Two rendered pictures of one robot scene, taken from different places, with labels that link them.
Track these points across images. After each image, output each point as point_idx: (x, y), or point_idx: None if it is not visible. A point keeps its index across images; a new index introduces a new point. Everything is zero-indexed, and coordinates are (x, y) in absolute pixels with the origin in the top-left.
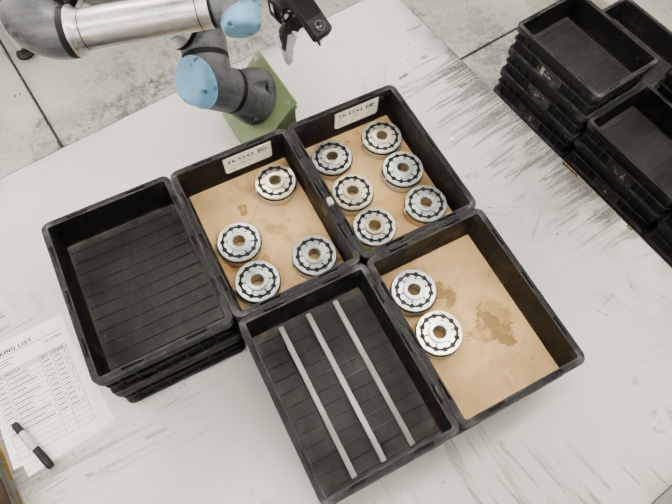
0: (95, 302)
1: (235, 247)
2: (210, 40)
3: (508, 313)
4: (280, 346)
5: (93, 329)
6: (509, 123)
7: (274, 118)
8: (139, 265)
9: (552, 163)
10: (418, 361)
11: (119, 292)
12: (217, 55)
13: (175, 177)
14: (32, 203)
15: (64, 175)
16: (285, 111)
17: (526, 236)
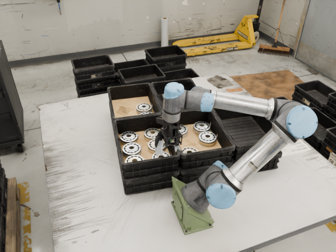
0: (263, 135)
1: (209, 134)
2: (214, 174)
3: (117, 111)
4: None
5: (261, 126)
6: (55, 192)
7: (184, 185)
8: (248, 142)
9: (51, 171)
10: (155, 92)
11: (254, 136)
12: (211, 172)
13: (233, 145)
14: (312, 199)
15: (300, 210)
16: (178, 180)
17: (86, 149)
